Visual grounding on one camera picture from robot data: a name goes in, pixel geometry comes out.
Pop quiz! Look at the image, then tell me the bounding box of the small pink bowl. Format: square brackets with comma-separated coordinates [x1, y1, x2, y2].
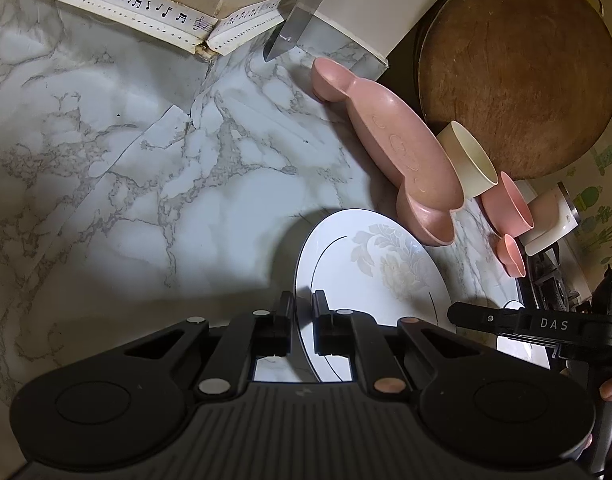
[496, 233, 526, 278]

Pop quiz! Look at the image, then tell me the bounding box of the white steel-rimmed mug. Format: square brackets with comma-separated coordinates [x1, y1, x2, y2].
[523, 182, 580, 256]

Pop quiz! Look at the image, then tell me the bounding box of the white floral plate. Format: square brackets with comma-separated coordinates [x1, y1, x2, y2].
[293, 208, 554, 383]

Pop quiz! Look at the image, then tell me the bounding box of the cactus print wall sticker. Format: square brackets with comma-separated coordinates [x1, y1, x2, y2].
[570, 130, 612, 281]

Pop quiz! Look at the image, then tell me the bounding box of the pink bunny-shaped plate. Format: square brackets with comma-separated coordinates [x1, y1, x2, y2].
[310, 57, 465, 247]

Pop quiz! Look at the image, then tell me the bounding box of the large pink bowl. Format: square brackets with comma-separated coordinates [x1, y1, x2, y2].
[480, 171, 535, 236]

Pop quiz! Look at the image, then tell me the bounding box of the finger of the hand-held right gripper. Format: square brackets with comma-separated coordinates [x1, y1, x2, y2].
[447, 300, 594, 356]

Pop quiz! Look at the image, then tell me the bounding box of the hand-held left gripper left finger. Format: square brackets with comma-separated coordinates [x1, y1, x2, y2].
[113, 291, 294, 401]

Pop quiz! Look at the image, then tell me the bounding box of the cream cup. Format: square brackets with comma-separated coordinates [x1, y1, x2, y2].
[437, 121, 500, 198]

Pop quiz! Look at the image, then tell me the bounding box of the round wooden cutting board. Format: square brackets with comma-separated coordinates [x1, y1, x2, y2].
[417, 0, 612, 181]

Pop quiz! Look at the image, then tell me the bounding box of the steel knife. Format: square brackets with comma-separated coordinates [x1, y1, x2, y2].
[263, 0, 349, 62]

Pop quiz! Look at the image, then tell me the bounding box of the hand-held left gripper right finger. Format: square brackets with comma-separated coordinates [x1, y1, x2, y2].
[311, 290, 486, 403]

